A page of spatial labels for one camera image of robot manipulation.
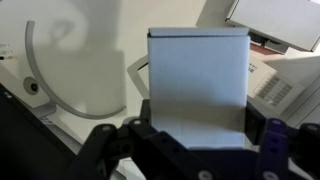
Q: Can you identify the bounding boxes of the angular grey monitor stand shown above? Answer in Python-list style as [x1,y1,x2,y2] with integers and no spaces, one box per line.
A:
[126,54,150,101]

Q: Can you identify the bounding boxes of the small plain white box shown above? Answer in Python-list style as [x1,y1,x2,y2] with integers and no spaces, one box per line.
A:
[147,27,251,149]

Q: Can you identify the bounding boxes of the long white carton box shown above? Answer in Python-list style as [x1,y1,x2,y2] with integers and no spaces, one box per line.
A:
[226,0,320,53]

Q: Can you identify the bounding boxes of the big white storage box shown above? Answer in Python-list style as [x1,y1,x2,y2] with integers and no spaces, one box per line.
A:
[263,46,320,129]

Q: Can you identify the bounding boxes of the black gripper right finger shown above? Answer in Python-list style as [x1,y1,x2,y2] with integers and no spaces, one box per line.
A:
[244,99,320,180]

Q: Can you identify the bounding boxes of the square white labelled box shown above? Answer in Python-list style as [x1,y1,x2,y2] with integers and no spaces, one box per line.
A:
[247,54,306,118]

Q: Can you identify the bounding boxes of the black computer monitor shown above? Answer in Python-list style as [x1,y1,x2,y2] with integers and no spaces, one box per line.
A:
[0,83,79,180]

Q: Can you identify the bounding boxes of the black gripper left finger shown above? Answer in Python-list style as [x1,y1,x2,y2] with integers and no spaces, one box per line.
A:
[66,98,214,180]

